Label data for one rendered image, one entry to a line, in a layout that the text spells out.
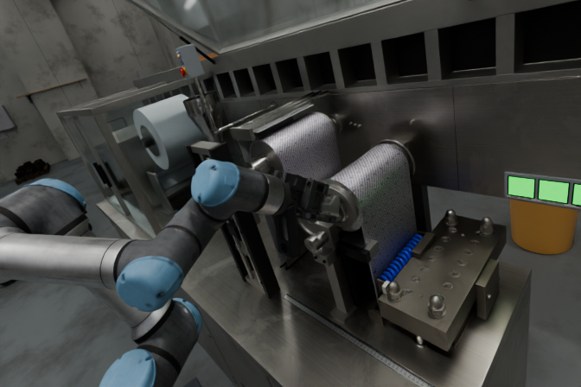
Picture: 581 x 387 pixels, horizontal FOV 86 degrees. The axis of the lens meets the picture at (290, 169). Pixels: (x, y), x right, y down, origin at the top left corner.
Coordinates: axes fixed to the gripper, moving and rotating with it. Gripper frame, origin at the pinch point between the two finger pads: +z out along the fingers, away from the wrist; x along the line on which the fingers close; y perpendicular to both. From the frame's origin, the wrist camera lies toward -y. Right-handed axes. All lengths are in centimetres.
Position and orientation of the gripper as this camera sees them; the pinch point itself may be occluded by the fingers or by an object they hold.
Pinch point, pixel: (333, 218)
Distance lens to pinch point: 74.8
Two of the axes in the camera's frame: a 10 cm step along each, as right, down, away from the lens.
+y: 2.5, -9.7, 0.7
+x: -6.7, -1.2, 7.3
